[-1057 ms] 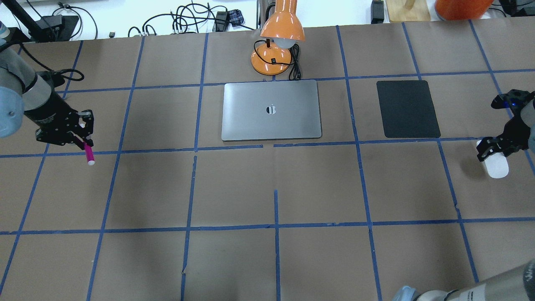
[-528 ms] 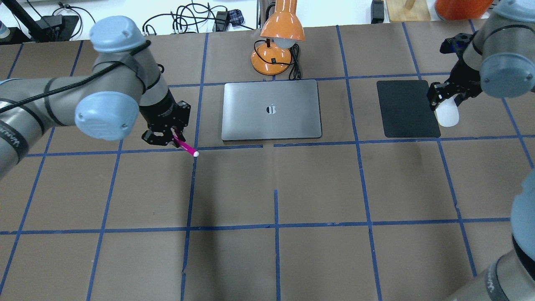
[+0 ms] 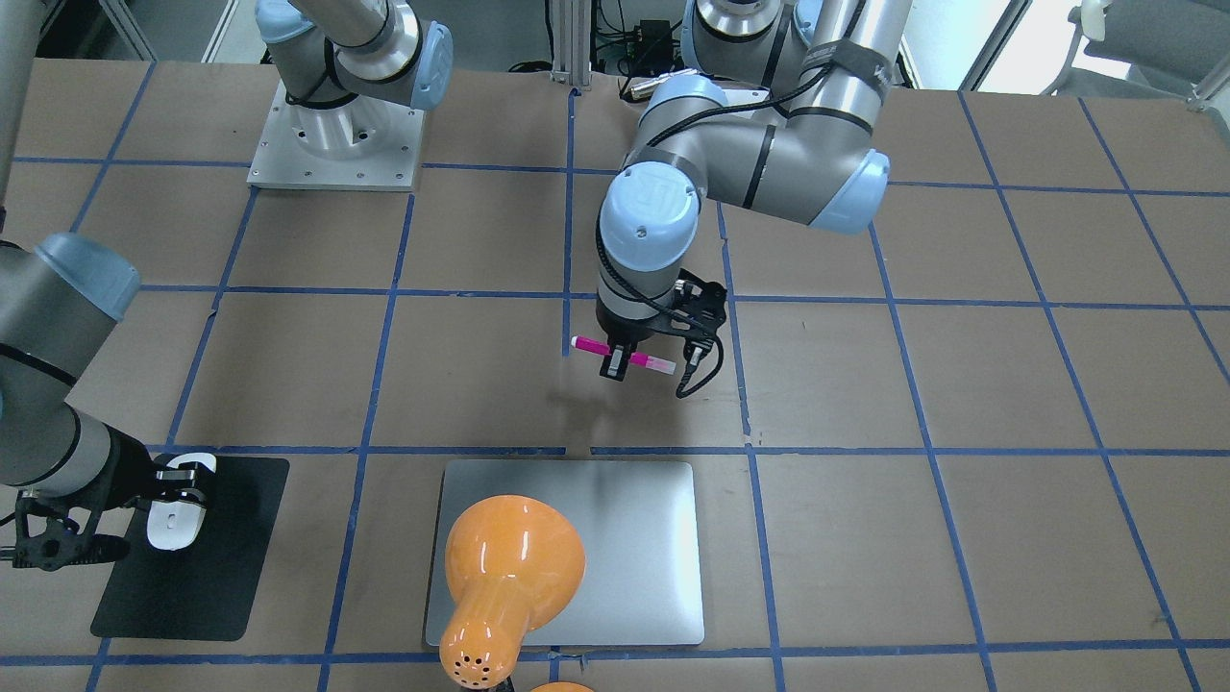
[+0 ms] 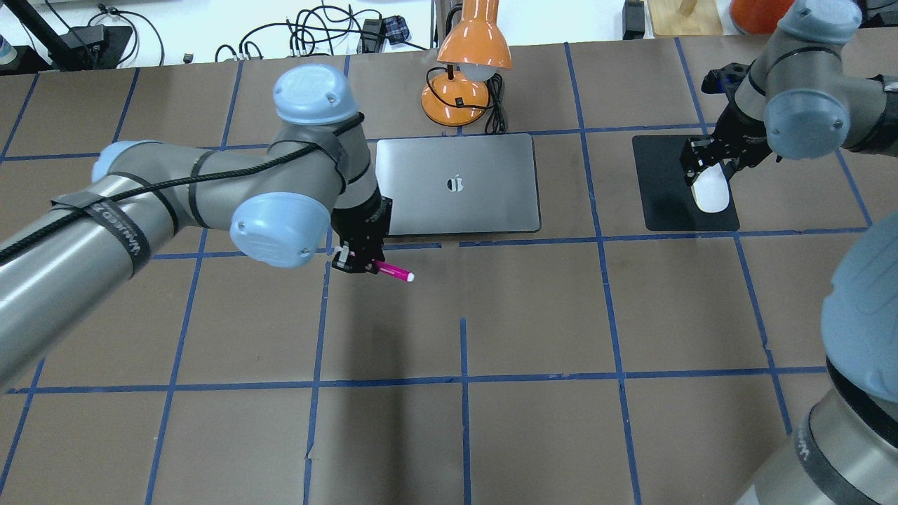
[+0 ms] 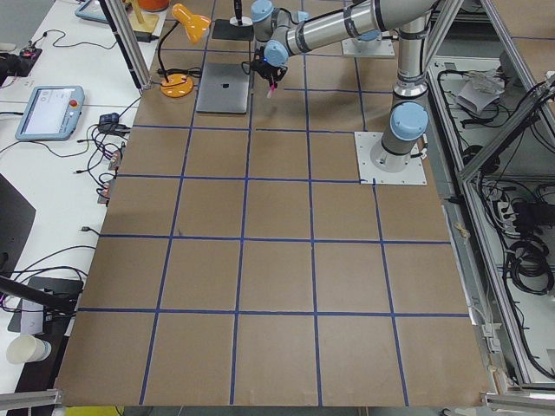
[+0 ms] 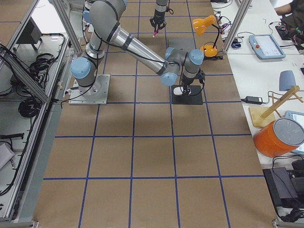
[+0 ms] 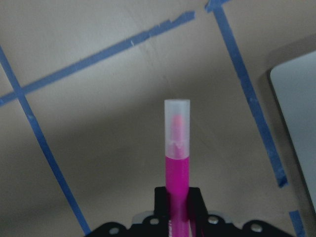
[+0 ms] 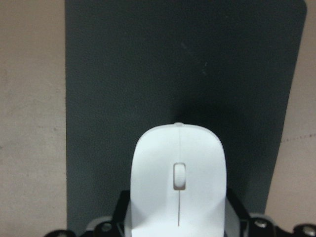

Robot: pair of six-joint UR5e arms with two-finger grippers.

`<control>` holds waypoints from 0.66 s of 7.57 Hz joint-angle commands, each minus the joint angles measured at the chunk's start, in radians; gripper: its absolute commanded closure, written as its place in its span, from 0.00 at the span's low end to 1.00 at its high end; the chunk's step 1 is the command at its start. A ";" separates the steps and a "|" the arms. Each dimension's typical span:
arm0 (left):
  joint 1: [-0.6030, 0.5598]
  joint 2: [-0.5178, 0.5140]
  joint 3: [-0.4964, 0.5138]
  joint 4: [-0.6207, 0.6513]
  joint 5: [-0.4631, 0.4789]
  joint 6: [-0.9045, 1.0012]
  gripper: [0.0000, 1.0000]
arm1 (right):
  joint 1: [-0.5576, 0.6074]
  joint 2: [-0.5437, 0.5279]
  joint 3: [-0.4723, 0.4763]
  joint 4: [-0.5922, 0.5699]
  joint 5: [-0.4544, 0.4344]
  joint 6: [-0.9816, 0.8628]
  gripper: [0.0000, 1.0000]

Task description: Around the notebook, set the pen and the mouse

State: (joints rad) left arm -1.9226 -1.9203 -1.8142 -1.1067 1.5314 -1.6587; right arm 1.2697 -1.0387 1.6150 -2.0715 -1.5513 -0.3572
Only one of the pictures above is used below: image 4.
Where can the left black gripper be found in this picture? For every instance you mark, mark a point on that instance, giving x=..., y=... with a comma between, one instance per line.
x=360, y=226

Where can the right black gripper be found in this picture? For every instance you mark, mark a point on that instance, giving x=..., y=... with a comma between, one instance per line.
x=741, y=129

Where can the white computer mouse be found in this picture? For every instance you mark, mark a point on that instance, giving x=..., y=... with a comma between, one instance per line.
x=710, y=190

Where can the pink highlighter pen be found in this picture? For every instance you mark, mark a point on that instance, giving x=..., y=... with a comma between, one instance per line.
x=394, y=271

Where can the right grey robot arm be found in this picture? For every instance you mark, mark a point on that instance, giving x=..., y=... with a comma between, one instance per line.
x=822, y=267

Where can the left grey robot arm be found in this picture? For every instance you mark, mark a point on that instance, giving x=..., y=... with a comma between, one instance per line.
x=316, y=175

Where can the black mousepad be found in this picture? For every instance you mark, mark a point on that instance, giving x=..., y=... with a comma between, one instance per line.
x=667, y=201

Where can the grey closed laptop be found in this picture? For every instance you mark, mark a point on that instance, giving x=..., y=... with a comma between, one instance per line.
x=469, y=184

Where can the wooden board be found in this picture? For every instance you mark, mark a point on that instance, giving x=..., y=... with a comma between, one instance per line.
x=684, y=18

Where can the orange round object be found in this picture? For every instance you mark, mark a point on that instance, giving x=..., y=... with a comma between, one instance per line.
x=757, y=17

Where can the black power adapter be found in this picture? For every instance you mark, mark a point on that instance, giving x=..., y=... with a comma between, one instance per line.
x=372, y=34

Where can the orange desk lamp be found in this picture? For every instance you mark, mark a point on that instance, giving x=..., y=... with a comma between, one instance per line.
x=463, y=86

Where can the black stand with base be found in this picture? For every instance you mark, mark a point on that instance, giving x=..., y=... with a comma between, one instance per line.
x=70, y=47

